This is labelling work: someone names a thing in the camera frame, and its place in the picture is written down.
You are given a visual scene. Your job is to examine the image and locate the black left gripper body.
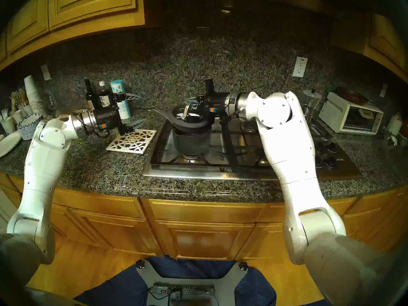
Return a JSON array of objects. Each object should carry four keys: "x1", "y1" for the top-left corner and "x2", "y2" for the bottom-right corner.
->
[{"x1": 94, "y1": 92, "x2": 134, "y2": 135}]

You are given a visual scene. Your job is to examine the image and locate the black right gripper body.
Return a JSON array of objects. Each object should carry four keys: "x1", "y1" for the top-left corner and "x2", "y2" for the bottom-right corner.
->
[{"x1": 199, "y1": 80, "x2": 227, "y2": 118}]

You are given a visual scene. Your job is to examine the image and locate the dark grey saucepan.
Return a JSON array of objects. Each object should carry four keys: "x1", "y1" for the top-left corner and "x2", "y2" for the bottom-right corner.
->
[{"x1": 153, "y1": 108, "x2": 211, "y2": 157}]

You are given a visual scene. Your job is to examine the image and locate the blue leaf print canister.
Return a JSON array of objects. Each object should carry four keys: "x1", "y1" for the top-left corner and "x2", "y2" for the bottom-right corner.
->
[{"x1": 110, "y1": 80, "x2": 130, "y2": 119}]

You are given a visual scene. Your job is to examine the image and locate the soy sauce bottle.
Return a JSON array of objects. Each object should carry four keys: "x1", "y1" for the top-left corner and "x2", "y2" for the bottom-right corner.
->
[{"x1": 97, "y1": 81, "x2": 112, "y2": 108}]

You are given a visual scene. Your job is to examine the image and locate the white lattice trivet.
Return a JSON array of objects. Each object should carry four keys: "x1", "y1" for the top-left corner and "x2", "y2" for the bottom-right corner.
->
[{"x1": 106, "y1": 128, "x2": 157, "y2": 155}]

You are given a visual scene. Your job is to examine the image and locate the dark wine bottle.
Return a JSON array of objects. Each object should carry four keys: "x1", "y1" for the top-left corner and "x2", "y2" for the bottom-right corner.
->
[{"x1": 84, "y1": 79, "x2": 99, "y2": 110}]

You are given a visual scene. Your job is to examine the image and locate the stainless steel gas cooktop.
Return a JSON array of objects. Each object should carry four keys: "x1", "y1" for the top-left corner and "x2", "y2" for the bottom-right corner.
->
[{"x1": 142, "y1": 108, "x2": 363, "y2": 181}]

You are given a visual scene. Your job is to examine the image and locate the clear plastic bag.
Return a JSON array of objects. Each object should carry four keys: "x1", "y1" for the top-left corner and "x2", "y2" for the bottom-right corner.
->
[{"x1": 41, "y1": 89, "x2": 58, "y2": 111}]

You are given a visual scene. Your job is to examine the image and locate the stack of white paper cups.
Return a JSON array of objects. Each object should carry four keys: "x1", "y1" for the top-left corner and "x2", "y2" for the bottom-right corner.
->
[{"x1": 24, "y1": 75, "x2": 48, "y2": 118}]

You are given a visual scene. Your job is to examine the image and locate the blue patterned bowl stack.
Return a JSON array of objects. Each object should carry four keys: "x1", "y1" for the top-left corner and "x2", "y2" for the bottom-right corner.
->
[{"x1": 18, "y1": 113, "x2": 43, "y2": 141}]

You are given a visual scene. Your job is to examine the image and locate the wooden chopsticks bundle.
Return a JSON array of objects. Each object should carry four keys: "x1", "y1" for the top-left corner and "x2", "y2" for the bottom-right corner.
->
[{"x1": 11, "y1": 88, "x2": 29, "y2": 106}]

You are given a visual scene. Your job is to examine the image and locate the wooden upper cabinet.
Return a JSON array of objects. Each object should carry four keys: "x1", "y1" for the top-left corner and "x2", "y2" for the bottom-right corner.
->
[
  {"x1": 0, "y1": 0, "x2": 145, "y2": 70},
  {"x1": 330, "y1": 12, "x2": 408, "y2": 83}
]

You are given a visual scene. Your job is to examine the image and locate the white paper plate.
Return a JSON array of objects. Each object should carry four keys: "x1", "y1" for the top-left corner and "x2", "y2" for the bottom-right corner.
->
[{"x1": 0, "y1": 132, "x2": 22, "y2": 157}]

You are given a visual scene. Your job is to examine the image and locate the white toaster oven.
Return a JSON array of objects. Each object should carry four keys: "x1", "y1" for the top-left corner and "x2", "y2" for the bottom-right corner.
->
[{"x1": 318, "y1": 92, "x2": 384, "y2": 136}]

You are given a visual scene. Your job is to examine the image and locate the wooden lower cabinets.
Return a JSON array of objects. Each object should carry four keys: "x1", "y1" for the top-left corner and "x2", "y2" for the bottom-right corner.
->
[{"x1": 0, "y1": 171, "x2": 408, "y2": 283}]

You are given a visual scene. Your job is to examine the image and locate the red frying pan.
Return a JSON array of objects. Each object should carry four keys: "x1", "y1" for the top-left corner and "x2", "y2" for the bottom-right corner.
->
[{"x1": 337, "y1": 87, "x2": 372, "y2": 106}]

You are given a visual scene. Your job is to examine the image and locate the blue moving blanket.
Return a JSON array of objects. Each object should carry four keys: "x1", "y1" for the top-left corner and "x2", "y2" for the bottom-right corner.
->
[{"x1": 74, "y1": 256, "x2": 278, "y2": 306}]

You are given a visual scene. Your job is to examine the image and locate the grey power strip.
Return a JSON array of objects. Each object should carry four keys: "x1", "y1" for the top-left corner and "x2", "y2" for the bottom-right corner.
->
[{"x1": 152, "y1": 284, "x2": 215, "y2": 297}]

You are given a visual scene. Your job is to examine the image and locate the white ceramic mug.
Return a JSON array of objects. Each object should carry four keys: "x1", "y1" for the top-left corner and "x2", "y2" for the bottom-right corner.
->
[{"x1": 386, "y1": 113, "x2": 403, "y2": 136}]

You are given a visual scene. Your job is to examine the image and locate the white wall power outlet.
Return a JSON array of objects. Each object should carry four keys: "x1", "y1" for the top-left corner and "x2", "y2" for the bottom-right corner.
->
[{"x1": 292, "y1": 57, "x2": 308, "y2": 78}]

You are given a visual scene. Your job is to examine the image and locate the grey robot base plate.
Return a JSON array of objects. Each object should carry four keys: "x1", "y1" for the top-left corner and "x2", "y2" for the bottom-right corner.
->
[{"x1": 135, "y1": 259, "x2": 249, "y2": 306}]

